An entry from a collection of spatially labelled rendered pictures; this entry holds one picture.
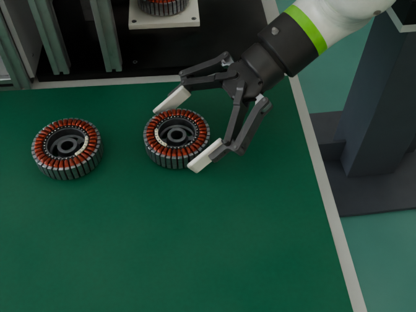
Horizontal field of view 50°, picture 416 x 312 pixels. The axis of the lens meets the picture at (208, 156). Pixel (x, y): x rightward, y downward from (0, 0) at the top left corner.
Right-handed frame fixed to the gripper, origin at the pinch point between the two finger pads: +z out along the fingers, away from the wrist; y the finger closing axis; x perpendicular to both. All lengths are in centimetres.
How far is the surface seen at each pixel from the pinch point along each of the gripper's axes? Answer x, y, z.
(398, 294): -95, -28, -11
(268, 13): -19.3, 25.3, -29.0
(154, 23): -3.3, 29.6, -8.1
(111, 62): 3.3, 21.5, 2.5
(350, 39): -129, 77, -68
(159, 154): 3.5, -2.9, 3.5
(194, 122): -0.4, 0.5, -3.5
